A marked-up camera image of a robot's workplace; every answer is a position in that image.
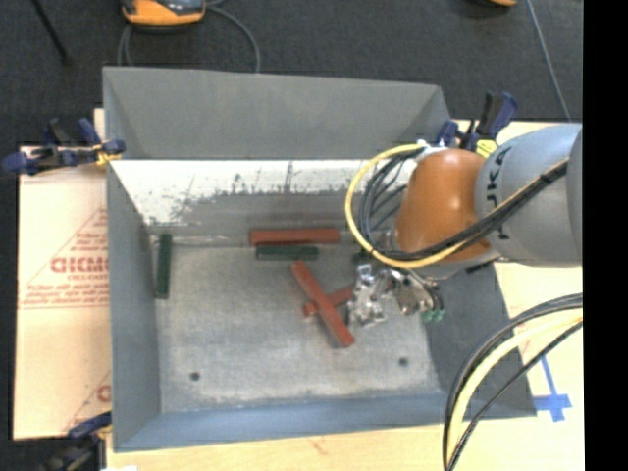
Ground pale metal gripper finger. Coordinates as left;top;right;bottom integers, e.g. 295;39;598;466
353;263;379;297
347;293;388;329

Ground red-brown flat block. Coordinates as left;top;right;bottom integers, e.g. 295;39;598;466
248;228;342;247
300;287;355;319
289;260;356;349

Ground dark green flat block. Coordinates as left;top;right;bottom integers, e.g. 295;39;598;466
153;233;175;300
254;244;321;262

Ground grey metal bin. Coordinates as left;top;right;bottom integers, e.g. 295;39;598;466
101;66;537;453

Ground brown cardboard board red print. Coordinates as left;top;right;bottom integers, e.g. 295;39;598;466
11;143;114;442

